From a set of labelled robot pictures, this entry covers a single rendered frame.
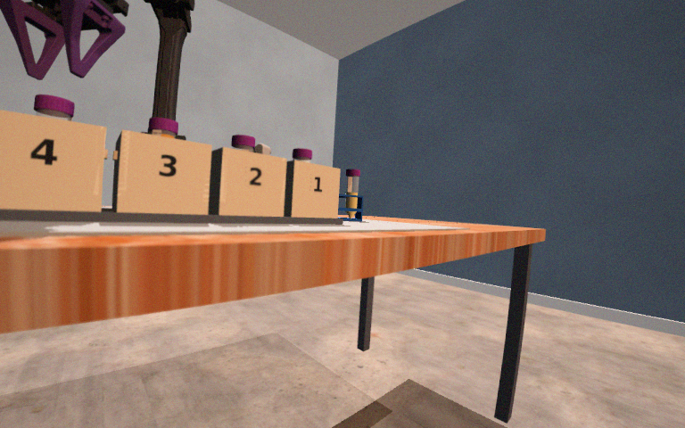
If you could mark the graduated tube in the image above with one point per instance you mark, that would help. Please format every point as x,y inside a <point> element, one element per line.
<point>163,127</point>

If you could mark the plastic tube with dark red cap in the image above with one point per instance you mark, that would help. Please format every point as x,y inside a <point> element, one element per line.
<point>352,188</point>

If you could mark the white sample tube with purple cap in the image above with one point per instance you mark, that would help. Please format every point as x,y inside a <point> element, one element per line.
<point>54,107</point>

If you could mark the white sample tube with magenta cap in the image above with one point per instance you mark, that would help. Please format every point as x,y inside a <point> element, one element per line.
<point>300,154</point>

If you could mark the conical centrifuge tube with orange liquid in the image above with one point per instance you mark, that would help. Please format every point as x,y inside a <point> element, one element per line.
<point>243,143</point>

